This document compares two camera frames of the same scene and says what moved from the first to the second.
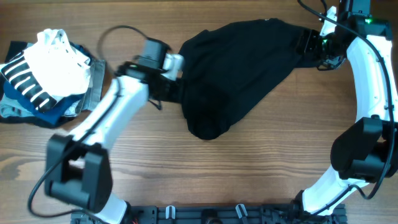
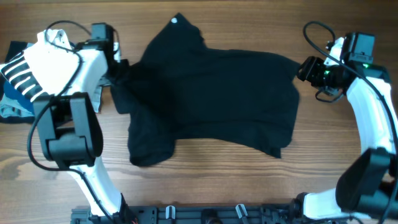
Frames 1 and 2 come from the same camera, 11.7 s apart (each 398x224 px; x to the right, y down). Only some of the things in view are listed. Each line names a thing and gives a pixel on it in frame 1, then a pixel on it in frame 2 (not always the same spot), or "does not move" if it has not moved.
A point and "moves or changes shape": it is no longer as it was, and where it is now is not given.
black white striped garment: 18,71 does not move
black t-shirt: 227,68 moves or changes shape
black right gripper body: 310,42 → 306,70
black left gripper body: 170,89 → 119,72
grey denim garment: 94,95 does not move
